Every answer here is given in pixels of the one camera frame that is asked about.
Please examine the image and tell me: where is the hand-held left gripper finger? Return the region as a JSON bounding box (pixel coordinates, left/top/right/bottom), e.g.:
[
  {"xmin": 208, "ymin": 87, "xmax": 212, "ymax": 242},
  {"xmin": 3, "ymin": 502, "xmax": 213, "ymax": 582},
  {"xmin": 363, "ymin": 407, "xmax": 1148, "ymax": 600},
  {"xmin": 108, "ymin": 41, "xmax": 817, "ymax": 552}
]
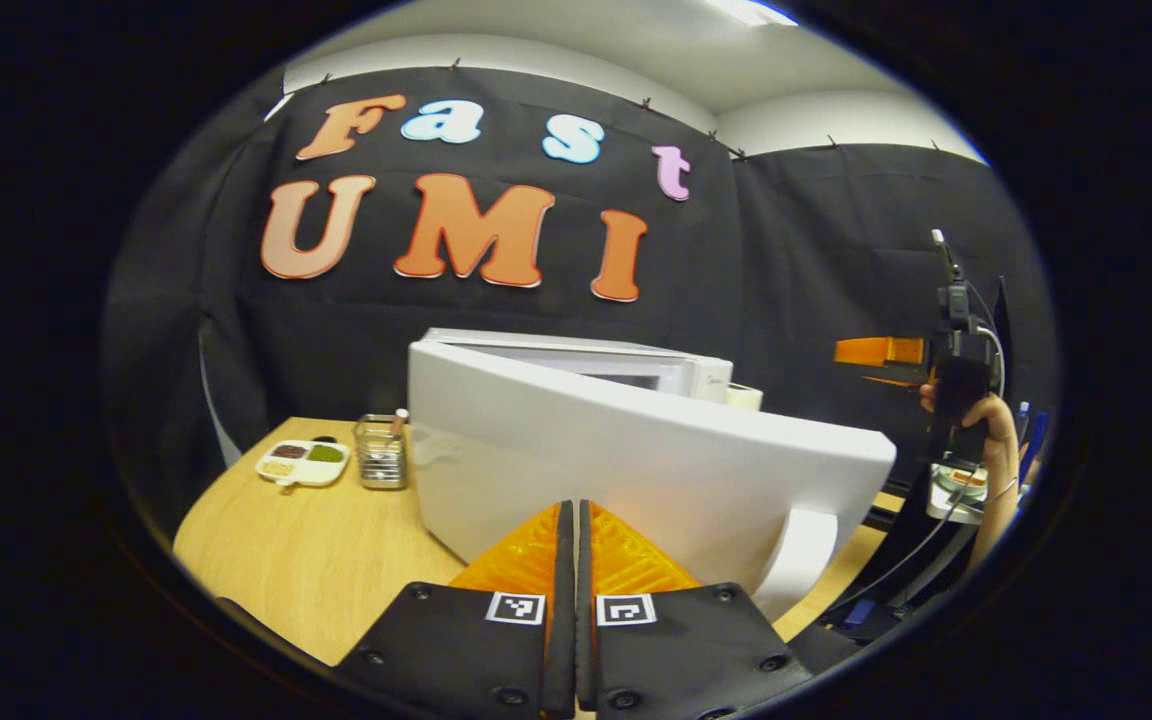
[
  {"xmin": 331, "ymin": 500, "xmax": 577, "ymax": 720},
  {"xmin": 576, "ymin": 500, "xmax": 817, "ymax": 720}
]

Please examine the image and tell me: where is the blue object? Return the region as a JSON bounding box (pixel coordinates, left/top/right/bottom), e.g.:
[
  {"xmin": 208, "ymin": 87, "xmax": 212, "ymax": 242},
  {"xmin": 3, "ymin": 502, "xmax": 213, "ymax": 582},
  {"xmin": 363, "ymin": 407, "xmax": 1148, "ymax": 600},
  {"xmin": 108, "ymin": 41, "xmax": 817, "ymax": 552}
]
[{"xmin": 1014, "ymin": 400, "xmax": 1049, "ymax": 486}]

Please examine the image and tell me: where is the white divided seasoning dish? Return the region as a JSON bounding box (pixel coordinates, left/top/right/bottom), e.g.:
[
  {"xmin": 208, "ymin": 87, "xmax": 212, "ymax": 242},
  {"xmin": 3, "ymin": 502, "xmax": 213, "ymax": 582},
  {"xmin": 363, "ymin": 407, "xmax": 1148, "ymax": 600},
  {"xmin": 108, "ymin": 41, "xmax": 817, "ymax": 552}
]
[{"xmin": 255, "ymin": 439, "xmax": 351, "ymax": 491}]

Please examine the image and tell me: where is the white microwave oven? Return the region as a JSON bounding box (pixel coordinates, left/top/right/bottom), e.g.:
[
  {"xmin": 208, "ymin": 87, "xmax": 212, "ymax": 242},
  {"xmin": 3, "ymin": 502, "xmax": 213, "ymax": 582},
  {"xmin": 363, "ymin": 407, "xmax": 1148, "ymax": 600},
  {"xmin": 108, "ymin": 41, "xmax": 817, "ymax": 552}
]
[{"xmin": 408, "ymin": 327, "xmax": 898, "ymax": 623}]

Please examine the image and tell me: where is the black backdrop cloth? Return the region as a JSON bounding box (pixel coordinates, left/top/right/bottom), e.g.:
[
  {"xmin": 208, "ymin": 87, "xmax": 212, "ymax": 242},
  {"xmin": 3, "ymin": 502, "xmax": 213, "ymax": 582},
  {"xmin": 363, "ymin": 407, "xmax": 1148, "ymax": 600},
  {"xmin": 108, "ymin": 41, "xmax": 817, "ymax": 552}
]
[{"xmin": 101, "ymin": 65, "xmax": 1062, "ymax": 521}]

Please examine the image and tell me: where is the metal mesh holder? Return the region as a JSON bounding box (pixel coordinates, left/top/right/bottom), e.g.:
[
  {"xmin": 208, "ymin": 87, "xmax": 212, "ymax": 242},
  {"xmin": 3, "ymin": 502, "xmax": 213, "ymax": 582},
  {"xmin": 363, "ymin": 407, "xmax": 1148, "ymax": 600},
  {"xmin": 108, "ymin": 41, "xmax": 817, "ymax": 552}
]
[{"xmin": 353, "ymin": 413, "xmax": 410, "ymax": 491}]

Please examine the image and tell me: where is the white round container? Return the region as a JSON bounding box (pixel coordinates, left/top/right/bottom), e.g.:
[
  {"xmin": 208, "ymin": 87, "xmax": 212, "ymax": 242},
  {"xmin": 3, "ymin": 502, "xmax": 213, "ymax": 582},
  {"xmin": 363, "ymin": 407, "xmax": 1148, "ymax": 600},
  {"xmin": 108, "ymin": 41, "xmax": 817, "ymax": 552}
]
[{"xmin": 926, "ymin": 462, "xmax": 989, "ymax": 526}]

